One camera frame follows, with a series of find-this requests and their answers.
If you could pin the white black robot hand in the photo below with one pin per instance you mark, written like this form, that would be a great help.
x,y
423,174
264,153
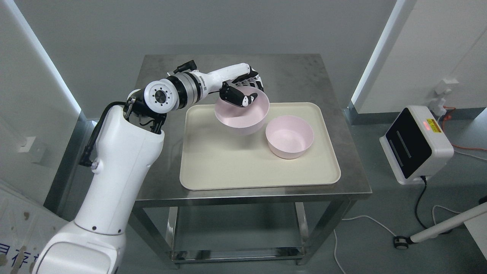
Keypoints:
x,y
225,82

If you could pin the pink bowl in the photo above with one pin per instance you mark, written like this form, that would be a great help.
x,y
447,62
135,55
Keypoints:
x,y
289,137
244,120

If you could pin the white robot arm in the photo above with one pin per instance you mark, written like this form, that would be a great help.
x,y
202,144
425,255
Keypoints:
x,y
123,146

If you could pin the stainless steel table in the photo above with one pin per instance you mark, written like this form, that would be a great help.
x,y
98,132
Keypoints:
x,y
318,209

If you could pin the beige plastic tray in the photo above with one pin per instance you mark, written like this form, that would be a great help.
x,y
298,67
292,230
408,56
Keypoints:
x,y
213,158

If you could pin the white black box device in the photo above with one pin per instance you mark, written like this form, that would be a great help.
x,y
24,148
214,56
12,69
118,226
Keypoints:
x,y
415,145

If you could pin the white stand leg with caster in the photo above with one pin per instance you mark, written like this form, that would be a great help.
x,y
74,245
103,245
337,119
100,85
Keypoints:
x,y
402,243

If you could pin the white signboard with blue text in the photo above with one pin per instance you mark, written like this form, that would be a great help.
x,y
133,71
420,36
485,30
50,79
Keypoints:
x,y
25,229

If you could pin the white wall socket with plug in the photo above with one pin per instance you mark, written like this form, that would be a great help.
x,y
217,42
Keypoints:
x,y
444,88

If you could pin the white wall switch box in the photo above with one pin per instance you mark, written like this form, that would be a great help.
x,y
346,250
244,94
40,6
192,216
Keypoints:
x,y
33,150

